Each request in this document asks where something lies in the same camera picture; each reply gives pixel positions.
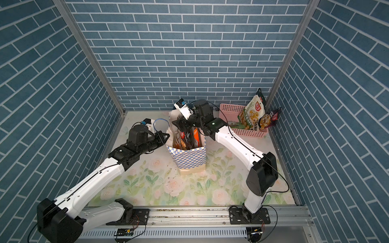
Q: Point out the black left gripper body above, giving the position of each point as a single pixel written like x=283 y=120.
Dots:
x=151 y=142

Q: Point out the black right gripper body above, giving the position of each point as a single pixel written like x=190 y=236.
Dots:
x=194 y=122

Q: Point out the black red condiment packet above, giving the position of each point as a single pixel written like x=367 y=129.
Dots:
x=185 y=140

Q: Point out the blue checkered paper bag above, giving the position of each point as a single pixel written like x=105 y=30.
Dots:
x=188 y=161

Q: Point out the cream yellow condiment packet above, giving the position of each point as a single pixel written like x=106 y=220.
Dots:
x=250 y=116

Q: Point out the orange condiment packet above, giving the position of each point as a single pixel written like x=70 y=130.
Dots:
x=196 y=137

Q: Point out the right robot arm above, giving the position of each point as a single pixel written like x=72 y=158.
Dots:
x=263 y=172

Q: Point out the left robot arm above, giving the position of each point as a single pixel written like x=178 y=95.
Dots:
x=64 y=219

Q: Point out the green condiment packet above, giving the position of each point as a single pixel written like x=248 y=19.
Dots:
x=236 y=125

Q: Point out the dark brown condiment packet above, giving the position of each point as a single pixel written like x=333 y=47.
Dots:
x=269 y=119

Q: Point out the pink plastic basket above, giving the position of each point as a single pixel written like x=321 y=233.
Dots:
x=229 y=113

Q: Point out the green circuit board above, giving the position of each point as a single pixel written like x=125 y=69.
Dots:
x=124 y=232

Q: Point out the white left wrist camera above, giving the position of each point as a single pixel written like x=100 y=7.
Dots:
x=148 y=122

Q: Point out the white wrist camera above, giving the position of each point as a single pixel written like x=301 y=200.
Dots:
x=148 y=122
x=184 y=109

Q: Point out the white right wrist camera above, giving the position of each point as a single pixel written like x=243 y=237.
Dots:
x=184 y=109

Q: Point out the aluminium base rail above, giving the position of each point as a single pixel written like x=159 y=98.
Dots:
x=217 y=216

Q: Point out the aluminium left corner post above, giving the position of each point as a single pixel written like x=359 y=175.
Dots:
x=69 y=19

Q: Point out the aluminium corner post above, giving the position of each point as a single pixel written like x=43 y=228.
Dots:
x=69 y=19
x=302 y=27

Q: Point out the aluminium right corner post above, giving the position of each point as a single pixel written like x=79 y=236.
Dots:
x=302 y=27

